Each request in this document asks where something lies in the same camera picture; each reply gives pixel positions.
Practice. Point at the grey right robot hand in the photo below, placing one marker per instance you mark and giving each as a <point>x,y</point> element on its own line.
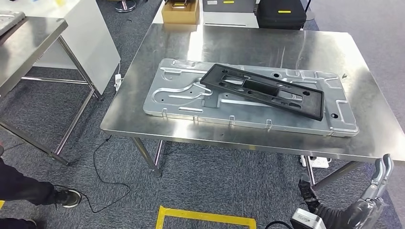
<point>354,215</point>

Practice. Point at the black plastic plate bracket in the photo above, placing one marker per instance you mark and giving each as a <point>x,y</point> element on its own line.
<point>218,77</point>

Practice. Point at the steel workbench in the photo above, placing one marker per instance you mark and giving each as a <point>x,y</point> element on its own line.
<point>253,44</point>

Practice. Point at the grey sheet part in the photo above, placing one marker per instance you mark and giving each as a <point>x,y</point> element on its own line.
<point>9,20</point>

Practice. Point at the white power strip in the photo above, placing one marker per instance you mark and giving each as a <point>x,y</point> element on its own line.
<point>118,82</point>
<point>316,161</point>

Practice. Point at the black case yellow label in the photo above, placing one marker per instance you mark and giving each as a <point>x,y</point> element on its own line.
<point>281,20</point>

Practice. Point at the stamped silver metal plate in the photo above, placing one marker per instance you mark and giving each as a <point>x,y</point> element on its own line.
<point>177,101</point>

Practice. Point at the white flat box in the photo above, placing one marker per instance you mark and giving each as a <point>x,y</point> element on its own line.
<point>231,19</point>

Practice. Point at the grey Lenovo laptop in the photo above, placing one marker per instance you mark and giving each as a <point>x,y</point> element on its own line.
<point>240,5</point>

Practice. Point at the brown cardboard box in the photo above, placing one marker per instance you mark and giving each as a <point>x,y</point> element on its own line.
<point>180,17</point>

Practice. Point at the black remote controller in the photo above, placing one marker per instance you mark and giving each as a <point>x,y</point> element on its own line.
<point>178,3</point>

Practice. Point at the white desk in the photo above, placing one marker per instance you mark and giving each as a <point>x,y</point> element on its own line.
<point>91,44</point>

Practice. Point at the person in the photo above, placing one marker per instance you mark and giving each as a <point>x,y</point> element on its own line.
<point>22,186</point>

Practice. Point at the yellow floor tape outline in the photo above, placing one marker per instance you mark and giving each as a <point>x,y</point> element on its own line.
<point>2,204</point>

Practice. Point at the yellow bottle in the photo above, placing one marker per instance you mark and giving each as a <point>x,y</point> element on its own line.
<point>60,2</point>

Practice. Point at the steel side table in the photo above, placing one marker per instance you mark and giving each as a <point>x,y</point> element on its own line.
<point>28,41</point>

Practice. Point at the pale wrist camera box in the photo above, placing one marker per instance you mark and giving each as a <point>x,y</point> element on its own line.
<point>305,219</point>

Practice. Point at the chrome pedestal base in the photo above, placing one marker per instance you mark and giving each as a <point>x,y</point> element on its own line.
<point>125,5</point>

